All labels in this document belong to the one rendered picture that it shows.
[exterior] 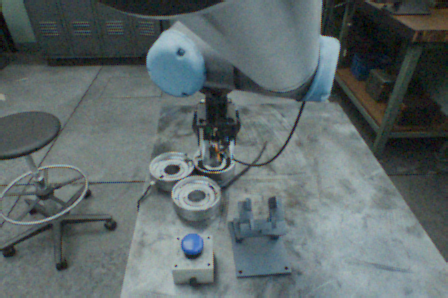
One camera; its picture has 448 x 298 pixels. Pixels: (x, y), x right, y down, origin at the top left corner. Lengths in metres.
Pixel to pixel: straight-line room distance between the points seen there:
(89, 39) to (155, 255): 3.11
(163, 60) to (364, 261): 0.51
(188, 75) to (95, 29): 3.19
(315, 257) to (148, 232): 0.33
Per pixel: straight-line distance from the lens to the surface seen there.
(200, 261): 0.58
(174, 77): 0.39
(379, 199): 0.82
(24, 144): 1.41
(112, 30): 3.51
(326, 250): 0.68
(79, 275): 1.68
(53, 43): 3.75
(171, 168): 0.80
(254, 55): 0.18
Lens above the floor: 1.33
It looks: 38 degrees down
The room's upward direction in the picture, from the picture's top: straight up
